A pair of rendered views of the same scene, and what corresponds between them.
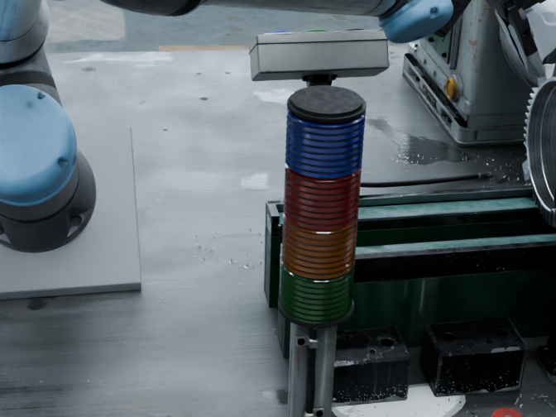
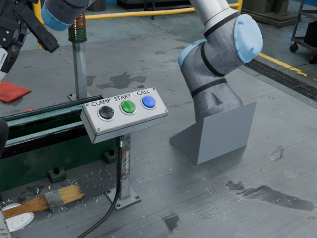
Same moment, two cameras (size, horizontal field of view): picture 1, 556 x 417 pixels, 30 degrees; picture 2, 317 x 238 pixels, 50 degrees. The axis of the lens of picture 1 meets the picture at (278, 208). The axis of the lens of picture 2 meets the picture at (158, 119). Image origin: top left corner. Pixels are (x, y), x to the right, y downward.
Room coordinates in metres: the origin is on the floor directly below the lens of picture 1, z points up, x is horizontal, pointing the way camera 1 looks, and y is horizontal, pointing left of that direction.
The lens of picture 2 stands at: (1.87, -0.24, 1.41)
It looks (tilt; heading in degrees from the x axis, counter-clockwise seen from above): 31 degrees down; 155
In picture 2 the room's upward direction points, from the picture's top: 4 degrees clockwise
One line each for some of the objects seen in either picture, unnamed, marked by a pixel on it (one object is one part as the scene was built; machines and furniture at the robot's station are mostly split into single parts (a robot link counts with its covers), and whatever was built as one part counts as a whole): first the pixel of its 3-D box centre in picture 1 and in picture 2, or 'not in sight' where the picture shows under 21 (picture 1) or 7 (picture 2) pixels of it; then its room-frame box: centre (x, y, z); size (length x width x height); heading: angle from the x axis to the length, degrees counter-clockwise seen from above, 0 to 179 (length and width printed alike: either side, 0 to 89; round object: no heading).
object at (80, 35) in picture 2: (317, 283); (77, 33); (0.72, -0.03, 1.05); 0.06 x 0.06 x 0.04
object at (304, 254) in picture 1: (319, 237); (76, 19); (0.72, -0.03, 1.10); 0.06 x 0.06 x 0.04
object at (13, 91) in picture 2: not in sight; (5, 90); (0.59, -0.29, 0.80); 0.15 x 0.12 x 0.01; 39
